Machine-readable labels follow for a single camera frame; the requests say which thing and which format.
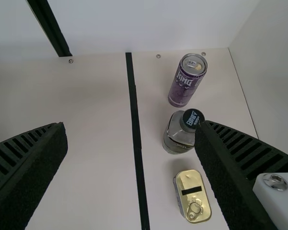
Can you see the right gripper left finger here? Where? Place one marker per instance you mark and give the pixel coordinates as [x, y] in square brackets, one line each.
[26, 172]

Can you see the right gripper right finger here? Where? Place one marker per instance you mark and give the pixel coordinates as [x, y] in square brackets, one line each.
[230, 167]

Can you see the rectangular gold tin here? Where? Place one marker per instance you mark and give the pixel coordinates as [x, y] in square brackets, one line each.
[192, 191]

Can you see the dark coffee bottle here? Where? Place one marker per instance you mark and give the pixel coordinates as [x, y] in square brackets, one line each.
[177, 136]

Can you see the purple can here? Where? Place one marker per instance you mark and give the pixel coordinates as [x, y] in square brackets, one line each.
[186, 83]

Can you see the black strip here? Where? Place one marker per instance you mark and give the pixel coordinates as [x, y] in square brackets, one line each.
[136, 143]

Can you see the black post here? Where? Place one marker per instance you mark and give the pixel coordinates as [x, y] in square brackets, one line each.
[51, 28]

